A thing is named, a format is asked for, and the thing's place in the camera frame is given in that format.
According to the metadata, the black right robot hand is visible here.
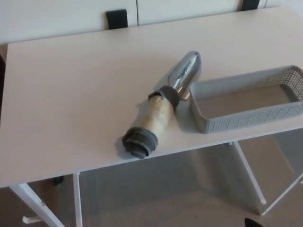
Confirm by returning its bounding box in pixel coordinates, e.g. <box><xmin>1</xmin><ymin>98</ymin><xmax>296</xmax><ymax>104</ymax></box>
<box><xmin>244</xmin><ymin>217</ymin><xmax>264</xmax><ymax>227</ymax></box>

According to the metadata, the metal trowel with handle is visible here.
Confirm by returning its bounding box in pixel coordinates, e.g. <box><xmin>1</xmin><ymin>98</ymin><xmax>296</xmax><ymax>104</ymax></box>
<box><xmin>121</xmin><ymin>50</ymin><xmax>203</xmax><ymax>160</ymax></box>

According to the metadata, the white desk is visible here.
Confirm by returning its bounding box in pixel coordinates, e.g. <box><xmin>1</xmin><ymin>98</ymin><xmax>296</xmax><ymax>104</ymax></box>
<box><xmin>0</xmin><ymin>5</ymin><xmax>303</xmax><ymax>227</ymax></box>

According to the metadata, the white desk hook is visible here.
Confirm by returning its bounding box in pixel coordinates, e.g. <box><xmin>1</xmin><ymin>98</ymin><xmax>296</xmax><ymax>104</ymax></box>
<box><xmin>22</xmin><ymin>215</ymin><xmax>39</xmax><ymax>224</ymax></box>

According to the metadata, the grey perforated plastic basket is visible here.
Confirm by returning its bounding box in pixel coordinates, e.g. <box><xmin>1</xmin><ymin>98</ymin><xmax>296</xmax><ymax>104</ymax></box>
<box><xmin>189</xmin><ymin>65</ymin><xmax>303</xmax><ymax>135</ymax></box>

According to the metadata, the white cabinet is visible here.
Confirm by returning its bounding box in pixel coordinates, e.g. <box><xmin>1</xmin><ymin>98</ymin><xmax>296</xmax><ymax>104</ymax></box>
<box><xmin>0</xmin><ymin>0</ymin><xmax>303</xmax><ymax>46</ymax></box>

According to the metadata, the black cabinet handle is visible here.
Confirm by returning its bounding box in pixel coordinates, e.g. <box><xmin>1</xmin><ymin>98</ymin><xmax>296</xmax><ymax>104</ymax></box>
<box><xmin>241</xmin><ymin>0</ymin><xmax>261</xmax><ymax>11</ymax></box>
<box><xmin>105</xmin><ymin>9</ymin><xmax>129</xmax><ymax>30</ymax></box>

